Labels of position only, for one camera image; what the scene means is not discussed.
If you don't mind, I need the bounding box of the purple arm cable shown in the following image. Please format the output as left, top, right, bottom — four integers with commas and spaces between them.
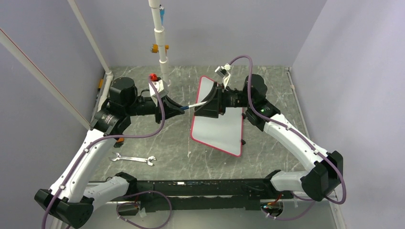
41, 79, 173, 229
228, 55, 347, 221

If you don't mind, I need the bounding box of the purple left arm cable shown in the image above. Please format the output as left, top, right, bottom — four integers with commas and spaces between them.
41, 79, 173, 229

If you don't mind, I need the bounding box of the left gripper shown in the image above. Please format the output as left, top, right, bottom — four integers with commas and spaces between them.
125, 94, 184, 124

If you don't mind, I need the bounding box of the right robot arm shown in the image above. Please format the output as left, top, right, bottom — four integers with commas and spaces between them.
191, 74, 347, 204

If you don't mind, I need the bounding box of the pink framed whiteboard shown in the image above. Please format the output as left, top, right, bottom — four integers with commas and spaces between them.
190, 75, 244, 157

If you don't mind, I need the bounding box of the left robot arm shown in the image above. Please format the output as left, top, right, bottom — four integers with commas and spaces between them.
34, 76, 185, 229

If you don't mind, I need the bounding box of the orange pipe fitting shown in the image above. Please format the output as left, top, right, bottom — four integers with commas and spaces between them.
150, 44, 169, 53

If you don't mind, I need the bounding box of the silver open-end wrench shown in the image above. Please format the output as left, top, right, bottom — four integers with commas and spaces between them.
109, 153, 157, 166

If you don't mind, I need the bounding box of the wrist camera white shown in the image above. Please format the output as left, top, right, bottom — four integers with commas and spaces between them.
214, 63, 231, 88
149, 73, 169, 105

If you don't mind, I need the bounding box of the black orange hex key set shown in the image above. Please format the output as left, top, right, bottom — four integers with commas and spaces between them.
114, 141, 124, 148

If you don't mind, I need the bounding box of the white pvc pipe frame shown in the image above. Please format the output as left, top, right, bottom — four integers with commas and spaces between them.
0, 0, 173, 130

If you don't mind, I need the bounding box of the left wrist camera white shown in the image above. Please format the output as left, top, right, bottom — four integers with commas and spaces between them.
149, 73, 169, 105

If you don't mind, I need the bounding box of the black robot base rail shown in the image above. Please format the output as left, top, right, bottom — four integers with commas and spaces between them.
106, 178, 295, 212

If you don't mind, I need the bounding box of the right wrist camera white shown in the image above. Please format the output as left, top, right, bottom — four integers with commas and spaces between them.
214, 63, 231, 88

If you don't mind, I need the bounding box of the white blue whiteboard marker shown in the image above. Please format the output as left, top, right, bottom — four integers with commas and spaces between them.
180, 101, 207, 110

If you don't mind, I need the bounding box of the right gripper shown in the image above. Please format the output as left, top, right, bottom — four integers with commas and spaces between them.
194, 82, 253, 118

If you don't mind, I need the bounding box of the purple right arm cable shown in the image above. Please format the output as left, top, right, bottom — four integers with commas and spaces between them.
228, 55, 347, 221

